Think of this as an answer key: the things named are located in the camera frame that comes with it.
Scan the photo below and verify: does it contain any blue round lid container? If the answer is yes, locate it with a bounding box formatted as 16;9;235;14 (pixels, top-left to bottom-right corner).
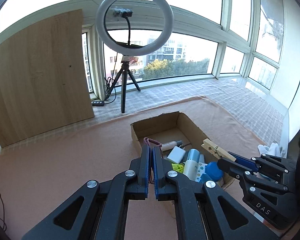
205;161;224;181

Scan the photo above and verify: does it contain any wooden clothespin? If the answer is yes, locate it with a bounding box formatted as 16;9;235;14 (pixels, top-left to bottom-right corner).
202;139;236;161

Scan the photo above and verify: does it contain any tissue pack with dots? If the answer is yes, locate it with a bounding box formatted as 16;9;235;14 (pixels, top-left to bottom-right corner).
195;162;207;183

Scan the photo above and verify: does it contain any white power adapter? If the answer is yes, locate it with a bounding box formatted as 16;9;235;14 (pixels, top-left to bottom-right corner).
167;146;186;164

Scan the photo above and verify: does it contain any pink bottle grey cap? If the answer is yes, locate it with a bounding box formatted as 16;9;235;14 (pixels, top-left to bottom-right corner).
161;140;183;152

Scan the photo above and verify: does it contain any dark red hair tie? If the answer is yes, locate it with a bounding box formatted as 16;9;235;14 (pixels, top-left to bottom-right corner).
142;137;163;184

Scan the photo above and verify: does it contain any blue phone stand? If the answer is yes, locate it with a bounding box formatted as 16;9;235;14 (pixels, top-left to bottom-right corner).
199;173;213;184

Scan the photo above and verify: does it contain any white lotion bottle blue cap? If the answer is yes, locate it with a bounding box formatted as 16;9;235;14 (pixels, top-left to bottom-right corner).
183;148;200;181

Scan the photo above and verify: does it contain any yellow shuttlecock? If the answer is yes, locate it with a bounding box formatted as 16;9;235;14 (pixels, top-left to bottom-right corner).
171;164;184;173

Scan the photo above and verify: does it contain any white glove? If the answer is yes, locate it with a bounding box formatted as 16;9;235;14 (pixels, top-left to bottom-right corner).
257;142;287;158

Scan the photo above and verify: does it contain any cardboard box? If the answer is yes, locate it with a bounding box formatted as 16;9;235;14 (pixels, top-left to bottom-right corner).
130;111;236;190

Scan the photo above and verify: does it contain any black power strip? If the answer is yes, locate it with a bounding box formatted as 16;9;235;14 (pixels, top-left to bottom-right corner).
91;101;104;107

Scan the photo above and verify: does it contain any large wooden board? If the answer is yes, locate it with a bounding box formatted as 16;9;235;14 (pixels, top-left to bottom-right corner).
0;10;94;147

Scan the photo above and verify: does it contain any black tripod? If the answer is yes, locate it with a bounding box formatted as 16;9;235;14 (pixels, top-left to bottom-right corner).
104;56;141;113

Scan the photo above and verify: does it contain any black usb cable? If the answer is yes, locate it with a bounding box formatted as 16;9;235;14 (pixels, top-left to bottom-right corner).
0;191;8;231

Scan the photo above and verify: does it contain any white ring light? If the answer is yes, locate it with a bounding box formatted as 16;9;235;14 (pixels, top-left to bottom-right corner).
95;0;174;56

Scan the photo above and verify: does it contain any webcam on ring light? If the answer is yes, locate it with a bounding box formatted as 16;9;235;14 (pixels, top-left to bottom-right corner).
112;7;133;18

